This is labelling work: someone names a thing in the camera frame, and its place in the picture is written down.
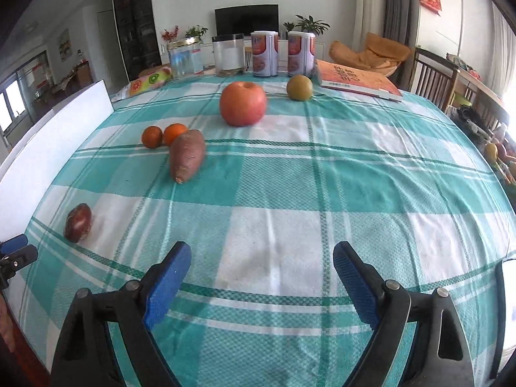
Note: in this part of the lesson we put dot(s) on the dark red fruit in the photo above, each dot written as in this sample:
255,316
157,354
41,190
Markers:
78,223

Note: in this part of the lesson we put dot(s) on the dark orange tangerine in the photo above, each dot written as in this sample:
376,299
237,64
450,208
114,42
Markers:
151,137

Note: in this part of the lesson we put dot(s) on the dark display cabinet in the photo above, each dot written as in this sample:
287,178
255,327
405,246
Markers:
135,24

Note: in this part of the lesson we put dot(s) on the small green potted plant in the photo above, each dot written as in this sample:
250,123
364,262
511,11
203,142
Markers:
288,27

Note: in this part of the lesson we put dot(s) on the wooden slatted chair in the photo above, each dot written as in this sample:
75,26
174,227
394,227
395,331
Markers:
431,72

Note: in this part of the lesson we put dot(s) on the grey curtain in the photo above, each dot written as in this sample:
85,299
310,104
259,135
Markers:
400,8

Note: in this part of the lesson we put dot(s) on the bright orange tangerine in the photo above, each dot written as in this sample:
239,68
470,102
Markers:
174,132

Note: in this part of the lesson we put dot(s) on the glass jar with gold lid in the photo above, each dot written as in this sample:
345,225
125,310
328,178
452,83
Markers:
185,60

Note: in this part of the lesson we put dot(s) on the black television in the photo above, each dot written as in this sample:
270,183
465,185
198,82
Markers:
246,20

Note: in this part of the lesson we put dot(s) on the orange book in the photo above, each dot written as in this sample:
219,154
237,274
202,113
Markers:
354,80

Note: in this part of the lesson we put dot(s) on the white cardboard box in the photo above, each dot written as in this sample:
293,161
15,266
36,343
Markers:
52,149

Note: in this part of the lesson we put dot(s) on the pink label can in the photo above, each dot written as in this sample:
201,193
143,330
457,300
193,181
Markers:
300,54
264,54

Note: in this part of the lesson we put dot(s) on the white television cabinet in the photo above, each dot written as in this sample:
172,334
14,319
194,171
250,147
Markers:
208,54

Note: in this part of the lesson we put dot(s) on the sweet potato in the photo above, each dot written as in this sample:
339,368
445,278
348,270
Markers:
186,155

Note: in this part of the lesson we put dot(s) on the red flower plant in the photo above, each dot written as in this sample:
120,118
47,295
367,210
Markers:
170,34

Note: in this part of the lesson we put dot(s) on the black-framed white board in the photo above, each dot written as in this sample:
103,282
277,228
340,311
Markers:
508,314

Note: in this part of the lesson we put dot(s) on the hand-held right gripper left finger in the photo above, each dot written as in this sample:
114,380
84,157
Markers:
169,286

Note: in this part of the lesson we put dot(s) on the plastic jar with black lid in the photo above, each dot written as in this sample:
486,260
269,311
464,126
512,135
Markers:
228,58

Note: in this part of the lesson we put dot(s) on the orange lounge chair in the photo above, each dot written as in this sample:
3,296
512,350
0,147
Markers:
383,52

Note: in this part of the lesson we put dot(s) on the red apple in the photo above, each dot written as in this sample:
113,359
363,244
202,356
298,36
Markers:
243,104

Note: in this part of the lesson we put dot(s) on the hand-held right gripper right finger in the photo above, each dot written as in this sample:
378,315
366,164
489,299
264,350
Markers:
354,282

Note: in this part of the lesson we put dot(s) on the white cylindrical air conditioner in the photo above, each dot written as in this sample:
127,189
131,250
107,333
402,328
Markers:
369,12

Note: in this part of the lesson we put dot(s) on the brown pear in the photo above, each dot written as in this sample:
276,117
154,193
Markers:
299,87

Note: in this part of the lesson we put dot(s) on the large green potted plant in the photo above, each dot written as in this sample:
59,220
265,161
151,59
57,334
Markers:
311,24

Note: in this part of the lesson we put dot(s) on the teal checked tablecloth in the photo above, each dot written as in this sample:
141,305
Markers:
306,193

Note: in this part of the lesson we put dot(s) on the framed wall picture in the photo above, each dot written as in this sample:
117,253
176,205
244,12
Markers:
64,44

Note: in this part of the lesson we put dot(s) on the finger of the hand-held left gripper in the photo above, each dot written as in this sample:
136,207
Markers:
14,242
22,254

